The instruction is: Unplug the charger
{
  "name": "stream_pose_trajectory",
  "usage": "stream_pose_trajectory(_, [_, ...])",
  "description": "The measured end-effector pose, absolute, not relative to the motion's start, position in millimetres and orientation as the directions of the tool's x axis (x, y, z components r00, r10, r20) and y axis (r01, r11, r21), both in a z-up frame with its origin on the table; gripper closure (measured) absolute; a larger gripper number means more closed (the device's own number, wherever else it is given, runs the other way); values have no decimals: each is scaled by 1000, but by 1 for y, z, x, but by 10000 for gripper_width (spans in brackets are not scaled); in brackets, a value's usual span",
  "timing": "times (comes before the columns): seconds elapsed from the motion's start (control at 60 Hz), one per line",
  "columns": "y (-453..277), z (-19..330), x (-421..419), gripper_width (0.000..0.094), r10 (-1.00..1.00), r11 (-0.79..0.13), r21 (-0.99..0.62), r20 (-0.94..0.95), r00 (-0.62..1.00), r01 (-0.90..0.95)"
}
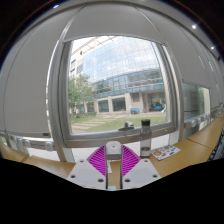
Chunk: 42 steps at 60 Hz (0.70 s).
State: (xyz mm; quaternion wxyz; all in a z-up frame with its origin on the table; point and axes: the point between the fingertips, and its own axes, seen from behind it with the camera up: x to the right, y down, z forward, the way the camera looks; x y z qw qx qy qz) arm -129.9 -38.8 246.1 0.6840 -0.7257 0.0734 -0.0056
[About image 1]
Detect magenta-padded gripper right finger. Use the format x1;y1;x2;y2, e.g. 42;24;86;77
120;144;162;190

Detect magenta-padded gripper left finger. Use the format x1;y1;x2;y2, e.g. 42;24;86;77
65;145;108;191

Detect small white charger block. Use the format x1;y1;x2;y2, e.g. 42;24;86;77
104;140;124;161

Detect sticker sheet with red stickers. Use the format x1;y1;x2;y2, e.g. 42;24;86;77
150;144;182;161

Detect clear bottle with black cap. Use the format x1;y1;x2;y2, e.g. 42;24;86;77
139;119;153;159

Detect grey-framed window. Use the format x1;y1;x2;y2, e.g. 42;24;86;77
49;33;183;149

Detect white roller blind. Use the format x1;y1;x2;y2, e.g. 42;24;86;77
3;9;64;138
63;3;164;44
139;6;221;88

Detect ceiling lights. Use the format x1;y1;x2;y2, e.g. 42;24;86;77
51;3;223;61

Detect white wall socket rail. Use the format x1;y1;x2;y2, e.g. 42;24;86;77
6;133;56;153
183;111;214;129

